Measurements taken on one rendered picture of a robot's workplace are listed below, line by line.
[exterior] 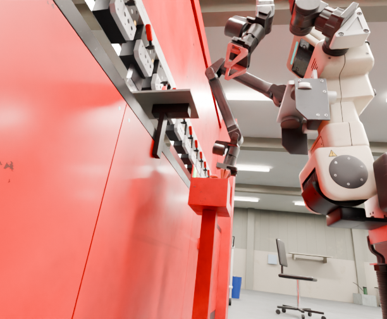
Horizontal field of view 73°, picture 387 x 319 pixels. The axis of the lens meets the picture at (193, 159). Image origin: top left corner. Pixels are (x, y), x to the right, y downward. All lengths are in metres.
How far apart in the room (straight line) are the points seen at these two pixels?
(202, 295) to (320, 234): 12.33
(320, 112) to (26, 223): 0.82
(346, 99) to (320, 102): 0.13
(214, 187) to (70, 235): 0.65
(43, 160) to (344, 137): 0.80
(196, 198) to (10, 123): 0.77
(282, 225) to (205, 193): 11.97
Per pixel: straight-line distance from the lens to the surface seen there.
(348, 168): 0.88
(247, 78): 1.41
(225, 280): 2.98
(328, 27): 1.02
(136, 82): 1.19
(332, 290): 13.23
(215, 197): 1.08
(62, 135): 0.57
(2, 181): 0.48
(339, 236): 13.58
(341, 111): 1.03
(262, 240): 12.77
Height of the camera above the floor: 0.41
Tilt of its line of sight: 23 degrees up
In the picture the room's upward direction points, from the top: 7 degrees clockwise
